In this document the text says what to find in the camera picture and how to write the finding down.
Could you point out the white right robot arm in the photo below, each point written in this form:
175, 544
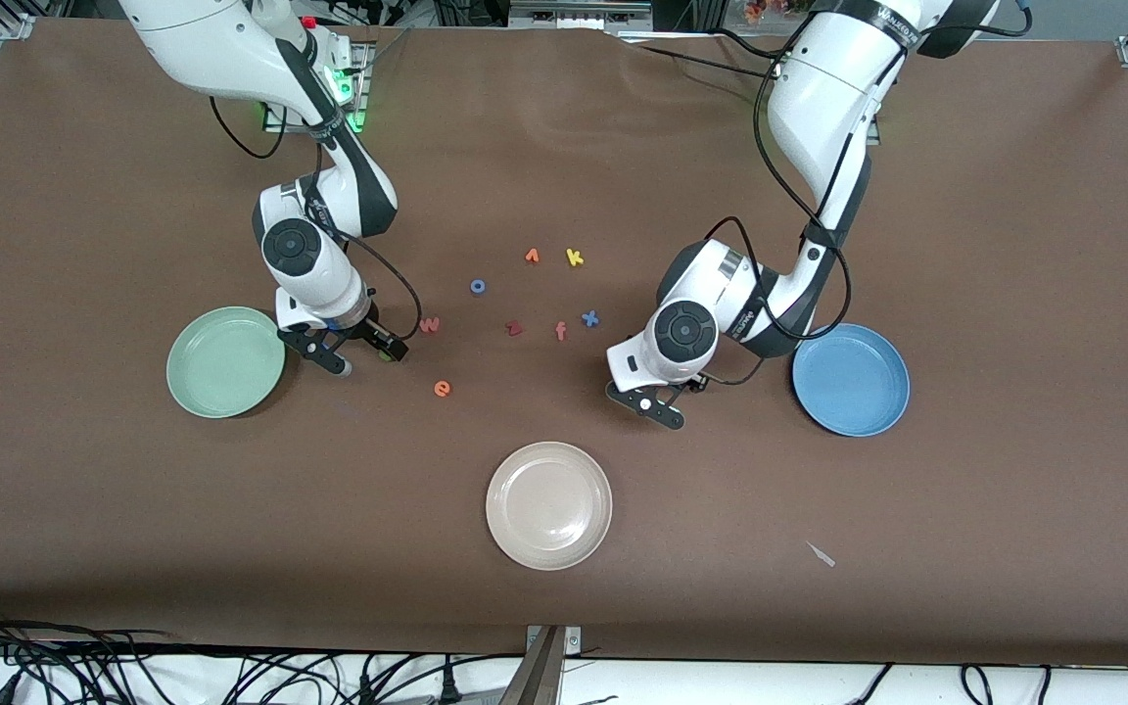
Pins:
231, 39

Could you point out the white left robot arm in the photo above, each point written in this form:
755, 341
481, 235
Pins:
819, 98

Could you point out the pink foam letter w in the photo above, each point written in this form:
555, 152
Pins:
431, 325

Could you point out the blue foam letter x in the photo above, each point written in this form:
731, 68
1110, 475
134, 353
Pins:
589, 318

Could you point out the green plate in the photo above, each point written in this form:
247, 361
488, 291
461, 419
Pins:
226, 362

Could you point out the blue plate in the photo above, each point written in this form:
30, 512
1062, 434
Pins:
858, 387

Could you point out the beige plate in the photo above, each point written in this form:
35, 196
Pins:
549, 505

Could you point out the small white paper scrap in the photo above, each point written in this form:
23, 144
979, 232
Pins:
822, 554

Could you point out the black power plug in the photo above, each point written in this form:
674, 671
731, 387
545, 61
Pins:
446, 688

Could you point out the grey metal box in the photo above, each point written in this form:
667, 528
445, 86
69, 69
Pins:
579, 12

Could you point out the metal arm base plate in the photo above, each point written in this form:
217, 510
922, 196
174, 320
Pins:
872, 132
360, 98

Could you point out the metal table edge bracket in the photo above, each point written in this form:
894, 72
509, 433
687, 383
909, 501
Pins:
544, 676

